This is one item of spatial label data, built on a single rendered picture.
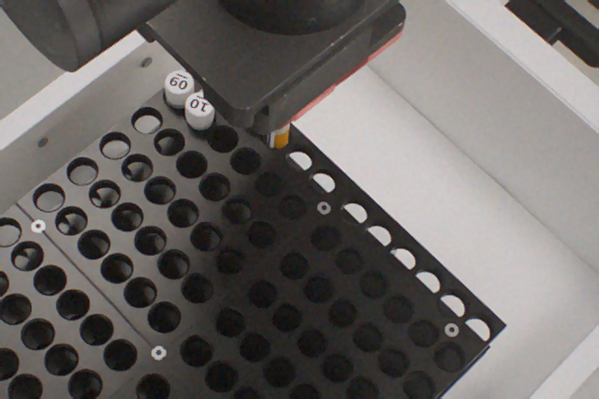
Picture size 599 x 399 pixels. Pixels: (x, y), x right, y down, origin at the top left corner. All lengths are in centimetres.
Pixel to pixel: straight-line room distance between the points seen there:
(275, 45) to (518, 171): 21
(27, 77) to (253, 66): 121
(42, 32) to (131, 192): 20
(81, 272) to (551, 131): 21
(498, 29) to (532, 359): 15
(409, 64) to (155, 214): 16
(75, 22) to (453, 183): 33
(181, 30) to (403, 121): 23
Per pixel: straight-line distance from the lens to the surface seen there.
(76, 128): 54
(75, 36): 28
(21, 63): 159
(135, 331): 47
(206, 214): 49
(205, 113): 49
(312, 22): 38
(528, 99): 52
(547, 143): 53
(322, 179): 55
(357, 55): 40
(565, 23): 55
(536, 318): 56
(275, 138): 50
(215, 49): 38
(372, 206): 49
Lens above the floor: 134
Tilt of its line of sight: 65 degrees down
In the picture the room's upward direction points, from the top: 12 degrees clockwise
